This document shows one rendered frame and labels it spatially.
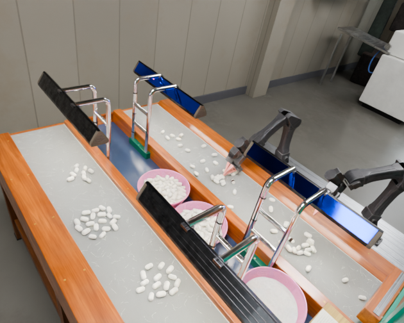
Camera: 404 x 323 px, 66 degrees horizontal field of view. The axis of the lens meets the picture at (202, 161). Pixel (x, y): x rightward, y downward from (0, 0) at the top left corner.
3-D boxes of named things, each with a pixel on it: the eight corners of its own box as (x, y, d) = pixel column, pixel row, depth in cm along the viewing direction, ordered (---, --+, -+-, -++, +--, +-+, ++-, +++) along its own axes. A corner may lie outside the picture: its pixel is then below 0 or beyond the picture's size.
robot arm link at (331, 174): (328, 184, 140) (354, 170, 136) (321, 172, 147) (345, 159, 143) (338, 198, 146) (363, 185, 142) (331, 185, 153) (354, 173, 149)
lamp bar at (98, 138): (53, 82, 166) (51, 70, 162) (109, 143, 132) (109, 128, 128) (37, 85, 161) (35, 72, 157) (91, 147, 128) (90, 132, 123)
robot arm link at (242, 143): (239, 150, 165) (256, 136, 164) (231, 141, 170) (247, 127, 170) (247, 161, 173) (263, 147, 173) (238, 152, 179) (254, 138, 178)
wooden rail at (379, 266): (167, 118, 247) (170, 97, 236) (386, 297, 149) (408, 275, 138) (155, 122, 240) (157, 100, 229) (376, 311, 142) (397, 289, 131)
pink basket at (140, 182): (168, 176, 178) (170, 163, 172) (197, 205, 163) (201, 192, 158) (126, 192, 162) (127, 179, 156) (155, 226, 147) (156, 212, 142)
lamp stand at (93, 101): (97, 151, 185) (94, 81, 158) (113, 170, 174) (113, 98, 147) (65, 160, 173) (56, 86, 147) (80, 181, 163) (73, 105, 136)
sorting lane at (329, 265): (156, 106, 232) (156, 103, 230) (392, 295, 134) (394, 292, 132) (120, 114, 214) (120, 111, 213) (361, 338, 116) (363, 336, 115)
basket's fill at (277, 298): (263, 273, 136) (267, 265, 132) (304, 314, 124) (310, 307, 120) (227, 302, 123) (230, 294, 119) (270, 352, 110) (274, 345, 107)
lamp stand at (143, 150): (154, 135, 208) (159, 71, 182) (171, 150, 198) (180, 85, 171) (129, 142, 197) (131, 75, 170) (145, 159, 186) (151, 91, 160)
